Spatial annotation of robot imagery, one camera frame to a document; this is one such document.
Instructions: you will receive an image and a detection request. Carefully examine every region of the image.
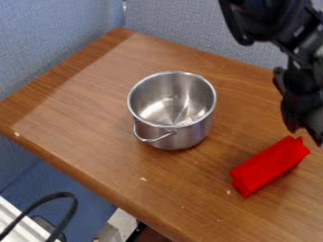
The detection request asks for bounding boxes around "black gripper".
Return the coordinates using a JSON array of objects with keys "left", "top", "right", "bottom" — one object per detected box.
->
[{"left": 272, "top": 67, "right": 323, "bottom": 147}]

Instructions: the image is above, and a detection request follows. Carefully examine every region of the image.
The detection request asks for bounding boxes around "red block object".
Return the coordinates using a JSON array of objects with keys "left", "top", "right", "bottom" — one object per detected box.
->
[{"left": 230, "top": 136, "right": 311, "bottom": 198}]

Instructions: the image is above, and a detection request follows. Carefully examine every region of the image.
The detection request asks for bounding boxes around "metal pot with handle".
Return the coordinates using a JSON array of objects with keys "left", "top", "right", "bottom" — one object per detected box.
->
[{"left": 127, "top": 71, "right": 218, "bottom": 150}]

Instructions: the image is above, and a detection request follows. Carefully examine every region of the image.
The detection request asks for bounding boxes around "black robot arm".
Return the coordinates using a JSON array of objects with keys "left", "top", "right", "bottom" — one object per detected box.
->
[{"left": 219, "top": 0, "right": 323, "bottom": 146}]

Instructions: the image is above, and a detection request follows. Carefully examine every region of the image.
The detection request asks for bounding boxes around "black cable loop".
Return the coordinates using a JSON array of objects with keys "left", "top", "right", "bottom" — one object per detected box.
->
[{"left": 0, "top": 191, "right": 80, "bottom": 242}]

